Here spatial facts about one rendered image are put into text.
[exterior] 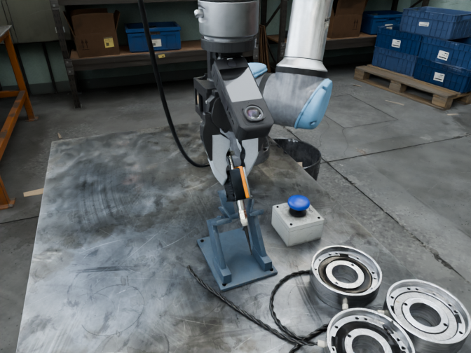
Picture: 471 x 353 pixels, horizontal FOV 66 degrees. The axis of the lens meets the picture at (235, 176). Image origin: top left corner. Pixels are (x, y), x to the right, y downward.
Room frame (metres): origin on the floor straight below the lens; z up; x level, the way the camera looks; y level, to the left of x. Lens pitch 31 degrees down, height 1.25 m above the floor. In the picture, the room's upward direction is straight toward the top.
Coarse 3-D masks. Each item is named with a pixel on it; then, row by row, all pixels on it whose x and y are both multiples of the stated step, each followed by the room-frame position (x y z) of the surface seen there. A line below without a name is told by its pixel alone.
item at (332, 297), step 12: (324, 252) 0.45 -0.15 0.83; (336, 252) 0.45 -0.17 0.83; (348, 252) 0.45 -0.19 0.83; (360, 252) 0.44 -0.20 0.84; (312, 264) 0.41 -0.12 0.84; (336, 264) 0.42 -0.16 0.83; (348, 264) 0.42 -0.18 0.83; (372, 264) 0.42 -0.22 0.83; (312, 276) 0.40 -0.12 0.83; (336, 276) 0.42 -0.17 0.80; (348, 276) 0.42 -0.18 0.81; (360, 276) 0.40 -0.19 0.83; (372, 276) 0.40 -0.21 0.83; (324, 288) 0.37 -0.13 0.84; (324, 300) 0.37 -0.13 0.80; (336, 300) 0.36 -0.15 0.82; (348, 300) 0.35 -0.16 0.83; (360, 300) 0.35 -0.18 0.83; (372, 300) 0.36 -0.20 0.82
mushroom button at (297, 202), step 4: (292, 196) 0.55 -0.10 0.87; (296, 196) 0.55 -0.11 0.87; (300, 196) 0.55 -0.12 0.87; (304, 196) 0.55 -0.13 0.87; (288, 200) 0.54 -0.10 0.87; (292, 200) 0.54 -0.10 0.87; (296, 200) 0.54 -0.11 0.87; (300, 200) 0.54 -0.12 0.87; (304, 200) 0.54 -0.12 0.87; (308, 200) 0.54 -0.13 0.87; (288, 204) 0.54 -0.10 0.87; (292, 204) 0.53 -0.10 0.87; (296, 204) 0.53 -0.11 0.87; (300, 204) 0.53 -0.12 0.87; (304, 204) 0.53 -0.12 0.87; (308, 204) 0.53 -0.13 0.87; (292, 208) 0.53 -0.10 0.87; (296, 208) 0.52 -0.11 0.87; (300, 208) 0.52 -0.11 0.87; (304, 208) 0.52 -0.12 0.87
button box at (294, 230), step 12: (276, 216) 0.54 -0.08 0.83; (288, 216) 0.53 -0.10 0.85; (300, 216) 0.52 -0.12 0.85; (312, 216) 0.53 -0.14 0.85; (276, 228) 0.54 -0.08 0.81; (288, 228) 0.50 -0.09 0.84; (300, 228) 0.50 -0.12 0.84; (312, 228) 0.51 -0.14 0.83; (288, 240) 0.50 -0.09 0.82; (300, 240) 0.50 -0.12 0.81; (312, 240) 0.51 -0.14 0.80
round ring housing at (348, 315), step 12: (348, 312) 0.32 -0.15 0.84; (360, 312) 0.33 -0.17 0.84; (372, 312) 0.32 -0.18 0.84; (336, 324) 0.31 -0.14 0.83; (396, 324) 0.30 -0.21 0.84; (348, 336) 0.30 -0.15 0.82; (360, 336) 0.30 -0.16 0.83; (372, 336) 0.29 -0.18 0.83; (396, 336) 0.29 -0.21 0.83; (408, 336) 0.29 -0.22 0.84; (324, 348) 0.29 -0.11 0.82; (348, 348) 0.28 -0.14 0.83; (372, 348) 0.29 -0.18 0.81; (384, 348) 0.28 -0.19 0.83; (408, 348) 0.28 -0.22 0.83
